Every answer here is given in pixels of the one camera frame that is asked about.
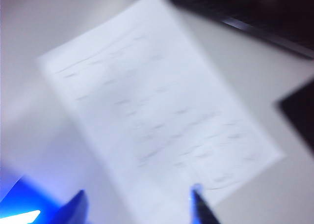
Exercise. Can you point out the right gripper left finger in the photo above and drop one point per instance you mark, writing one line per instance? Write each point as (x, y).
(72, 209)

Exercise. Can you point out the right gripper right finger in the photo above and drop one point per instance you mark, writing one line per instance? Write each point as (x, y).
(202, 204)

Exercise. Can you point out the white wrinkled printed paper sheet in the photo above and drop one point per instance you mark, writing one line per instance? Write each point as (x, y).
(157, 98)

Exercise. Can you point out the black flat rectangular object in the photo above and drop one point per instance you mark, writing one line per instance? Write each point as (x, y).
(300, 118)

